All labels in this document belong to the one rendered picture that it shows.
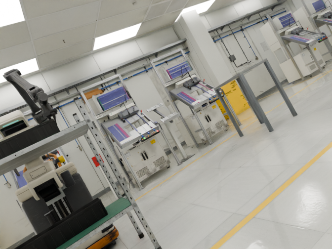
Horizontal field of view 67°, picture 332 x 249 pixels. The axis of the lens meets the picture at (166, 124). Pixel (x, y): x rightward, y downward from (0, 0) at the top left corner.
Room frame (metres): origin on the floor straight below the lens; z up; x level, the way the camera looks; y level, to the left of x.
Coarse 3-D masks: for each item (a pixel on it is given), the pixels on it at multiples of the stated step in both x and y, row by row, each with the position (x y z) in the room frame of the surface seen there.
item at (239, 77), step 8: (256, 64) 3.04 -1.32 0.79; (264, 64) 3.12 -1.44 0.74; (240, 72) 2.97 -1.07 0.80; (272, 72) 3.08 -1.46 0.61; (232, 80) 3.35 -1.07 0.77; (240, 80) 3.72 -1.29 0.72; (216, 88) 3.56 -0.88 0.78; (248, 88) 2.97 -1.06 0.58; (280, 88) 3.08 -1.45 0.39; (248, 96) 3.72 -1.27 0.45; (224, 104) 3.60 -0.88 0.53; (256, 104) 2.96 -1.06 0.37; (288, 104) 3.09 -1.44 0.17; (256, 112) 3.72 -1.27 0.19; (232, 120) 3.60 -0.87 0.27; (264, 120) 2.98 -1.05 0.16; (272, 128) 2.97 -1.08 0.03; (240, 136) 3.62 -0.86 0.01
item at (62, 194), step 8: (64, 176) 2.19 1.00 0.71; (48, 184) 2.02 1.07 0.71; (56, 184) 2.05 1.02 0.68; (64, 184) 2.24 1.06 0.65; (72, 184) 2.20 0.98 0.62; (40, 192) 1.99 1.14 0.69; (48, 192) 2.03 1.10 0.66; (56, 192) 2.09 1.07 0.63; (48, 200) 2.06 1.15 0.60; (56, 200) 2.19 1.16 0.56
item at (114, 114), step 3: (126, 105) 4.41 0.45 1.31; (129, 105) 4.41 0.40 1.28; (132, 105) 4.40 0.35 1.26; (123, 108) 4.36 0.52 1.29; (126, 108) 4.35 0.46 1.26; (114, 111) 4.31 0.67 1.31; (117, 111) 4.31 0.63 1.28; (120, 111) 4.30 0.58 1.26; (111, 114) 4.26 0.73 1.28; (114, 114) 4.25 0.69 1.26; (117, 114) 4.29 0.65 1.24; (111, 117) 4.24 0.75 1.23; (114, 117) 4.28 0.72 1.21
